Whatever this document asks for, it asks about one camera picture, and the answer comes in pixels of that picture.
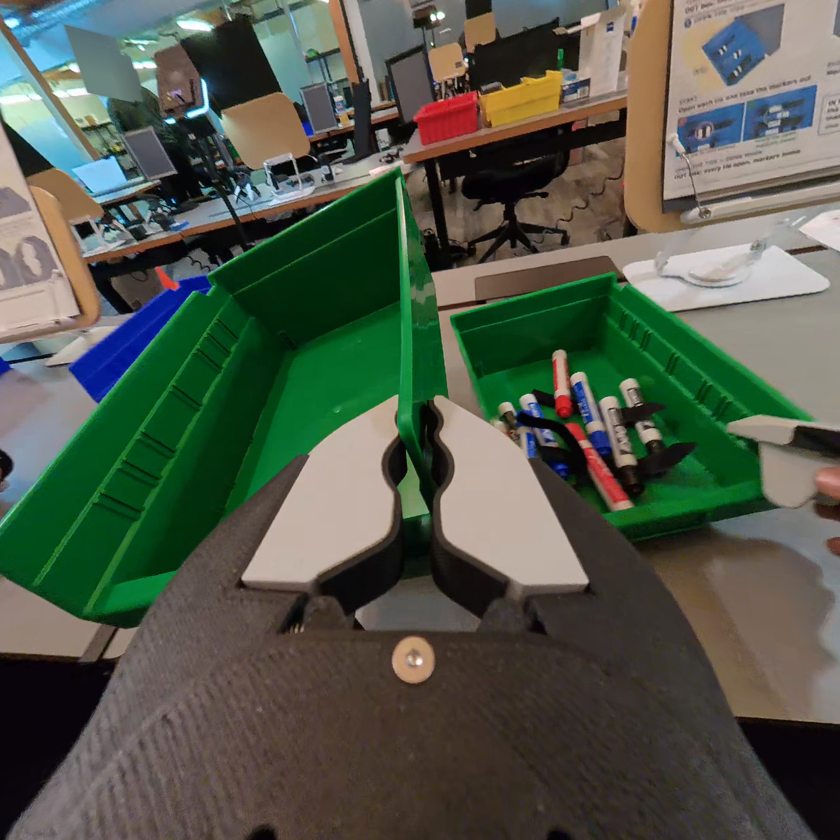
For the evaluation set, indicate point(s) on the green plastic bin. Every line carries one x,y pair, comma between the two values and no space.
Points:
164,459
525,328

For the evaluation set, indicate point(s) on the red plastic bin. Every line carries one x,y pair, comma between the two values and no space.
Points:
446,121

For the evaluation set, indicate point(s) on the wooden edged work table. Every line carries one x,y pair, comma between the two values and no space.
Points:
525,128

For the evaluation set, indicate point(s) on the white document stand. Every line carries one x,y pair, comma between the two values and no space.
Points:
722,275

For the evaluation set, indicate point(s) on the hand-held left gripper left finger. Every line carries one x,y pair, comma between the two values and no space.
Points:
328,518

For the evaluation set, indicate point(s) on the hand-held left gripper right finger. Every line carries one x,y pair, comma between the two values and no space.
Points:
505,518

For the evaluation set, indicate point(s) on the dark flat monitor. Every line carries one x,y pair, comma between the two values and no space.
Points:
319,108
149,154
410,82

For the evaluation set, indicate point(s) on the brown board document stand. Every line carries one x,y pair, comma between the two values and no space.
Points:
39,262

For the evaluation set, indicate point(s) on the black tripod stand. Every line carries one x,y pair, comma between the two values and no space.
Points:
210,164

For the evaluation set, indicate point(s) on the yellow plastic bin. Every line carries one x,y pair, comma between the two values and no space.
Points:
522,102

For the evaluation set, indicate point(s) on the grey desk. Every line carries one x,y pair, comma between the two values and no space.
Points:
754,623

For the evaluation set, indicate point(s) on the white carton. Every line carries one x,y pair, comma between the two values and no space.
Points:
600,46

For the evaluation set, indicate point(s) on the large blue plastic bin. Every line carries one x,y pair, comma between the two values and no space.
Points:
131,328

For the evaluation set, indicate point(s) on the person's right hand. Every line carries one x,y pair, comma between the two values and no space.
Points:
830,482

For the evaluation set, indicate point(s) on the black swivel office chair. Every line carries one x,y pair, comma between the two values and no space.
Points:
512,184

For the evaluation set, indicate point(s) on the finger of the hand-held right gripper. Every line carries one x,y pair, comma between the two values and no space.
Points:
784,472

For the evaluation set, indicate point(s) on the black panel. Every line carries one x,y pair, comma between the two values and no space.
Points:
236,59

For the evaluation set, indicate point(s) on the orange traffic cone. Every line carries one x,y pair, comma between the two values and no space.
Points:
167,279

